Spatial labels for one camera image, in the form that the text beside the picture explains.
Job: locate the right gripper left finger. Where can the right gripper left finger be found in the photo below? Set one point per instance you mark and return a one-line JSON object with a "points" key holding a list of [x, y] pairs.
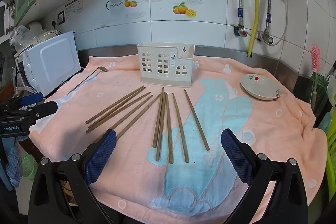
{"points": [[61, 190]]}

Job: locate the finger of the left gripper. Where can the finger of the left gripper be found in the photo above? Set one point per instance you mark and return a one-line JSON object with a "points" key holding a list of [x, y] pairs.
{"points": [[31, 99], [43, 110]]}

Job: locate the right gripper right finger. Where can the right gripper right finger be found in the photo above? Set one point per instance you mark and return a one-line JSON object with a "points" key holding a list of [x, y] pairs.
{"points": [[288, 201]]}

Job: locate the white microwave oven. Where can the white microwave oven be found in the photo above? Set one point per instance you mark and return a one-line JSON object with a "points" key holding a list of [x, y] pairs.
{"points": [[44, 67]]}

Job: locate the metal ladle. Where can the metal ladle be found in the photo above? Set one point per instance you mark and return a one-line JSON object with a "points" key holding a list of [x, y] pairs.
{"points": [[98, 69]]}

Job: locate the pink and blue towel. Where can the pink and blue towel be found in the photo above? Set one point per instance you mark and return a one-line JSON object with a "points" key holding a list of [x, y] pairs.
{"points": [[170, 166]]}

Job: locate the white floral ceramic plate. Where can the white floral ceramic plate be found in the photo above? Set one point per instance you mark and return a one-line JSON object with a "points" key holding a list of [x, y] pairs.
{"points": [[261, 87]]}

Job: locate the cream plastic utensil holder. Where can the cream plastic utensil holder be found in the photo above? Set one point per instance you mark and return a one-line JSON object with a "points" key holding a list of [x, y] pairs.
{"points": [[167, 64]]}

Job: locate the pink bottle brush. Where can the pink bottle brush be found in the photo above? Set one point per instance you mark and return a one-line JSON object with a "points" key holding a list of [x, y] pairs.
{"points": [[315, 58]]}

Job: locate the red handle water valve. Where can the red handle water valve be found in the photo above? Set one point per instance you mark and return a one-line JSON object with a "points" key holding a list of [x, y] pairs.
{"points": [[240, 31]]}

